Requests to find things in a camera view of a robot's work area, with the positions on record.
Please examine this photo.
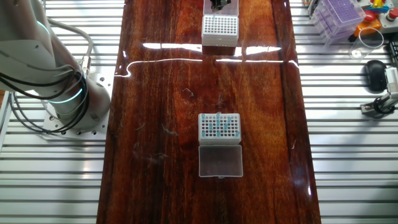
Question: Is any white pipette tip holder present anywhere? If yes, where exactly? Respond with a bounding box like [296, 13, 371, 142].
[198, 112, 244, 179]
[201, 0, 240, 48]

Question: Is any purple pipette tip box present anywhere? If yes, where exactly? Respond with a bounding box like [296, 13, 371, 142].
[308, 0, 367, 47]

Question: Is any large brown wooden board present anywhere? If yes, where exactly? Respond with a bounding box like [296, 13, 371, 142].
[96, 0, 322, 224]

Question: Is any clear plastic cup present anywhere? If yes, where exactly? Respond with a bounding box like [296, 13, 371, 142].
[348, 27, 385, 60]

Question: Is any orange box red button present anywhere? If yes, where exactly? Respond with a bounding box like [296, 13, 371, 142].
[348, 9, 382, 43]

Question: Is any small colourful toy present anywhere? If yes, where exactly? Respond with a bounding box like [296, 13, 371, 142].
[369, 0, 388, 15]

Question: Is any grey box red button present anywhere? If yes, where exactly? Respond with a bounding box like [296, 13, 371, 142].
[379, 7, 398, 34]

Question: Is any black computer mouse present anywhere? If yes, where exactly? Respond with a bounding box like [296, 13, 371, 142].
[364, 60, 388, 93]

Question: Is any black keyboard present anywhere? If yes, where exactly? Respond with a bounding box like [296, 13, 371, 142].
[386, 40, 398, 68]

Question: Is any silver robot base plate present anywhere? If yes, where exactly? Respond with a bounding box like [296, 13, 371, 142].
[42, 73, 114, 139]

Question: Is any grey cable metal connector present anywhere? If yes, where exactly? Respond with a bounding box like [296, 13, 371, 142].
[46, 17, 94, 76]

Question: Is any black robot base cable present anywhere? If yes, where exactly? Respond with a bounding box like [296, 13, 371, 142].
[0, 63, 91, 136]

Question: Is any small silver mounted camera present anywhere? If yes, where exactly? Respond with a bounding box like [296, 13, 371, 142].
[384, 67, 398, 93]

